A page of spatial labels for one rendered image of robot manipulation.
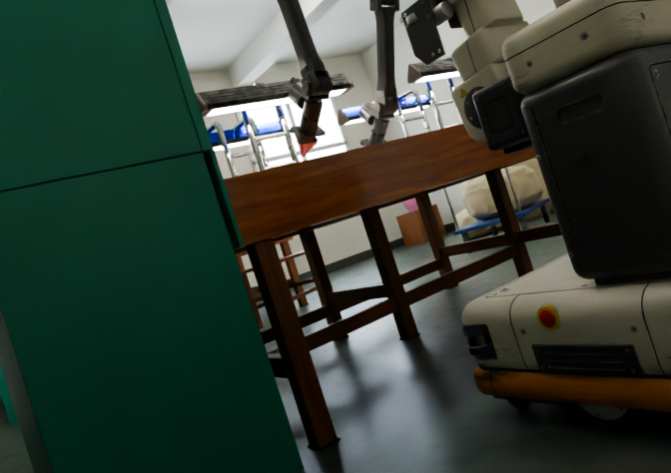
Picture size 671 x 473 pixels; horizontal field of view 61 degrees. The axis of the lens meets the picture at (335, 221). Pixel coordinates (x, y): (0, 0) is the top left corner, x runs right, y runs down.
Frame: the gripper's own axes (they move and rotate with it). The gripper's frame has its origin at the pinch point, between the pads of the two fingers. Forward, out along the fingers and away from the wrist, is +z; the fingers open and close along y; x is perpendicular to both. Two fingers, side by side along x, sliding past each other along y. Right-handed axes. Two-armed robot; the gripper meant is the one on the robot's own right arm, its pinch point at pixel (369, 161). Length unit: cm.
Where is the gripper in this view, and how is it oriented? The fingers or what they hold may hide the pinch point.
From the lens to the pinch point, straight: 227.7
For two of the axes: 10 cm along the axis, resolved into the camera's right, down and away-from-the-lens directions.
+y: -8.0, 2.6, -5.4
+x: 5.7, 6.1, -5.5
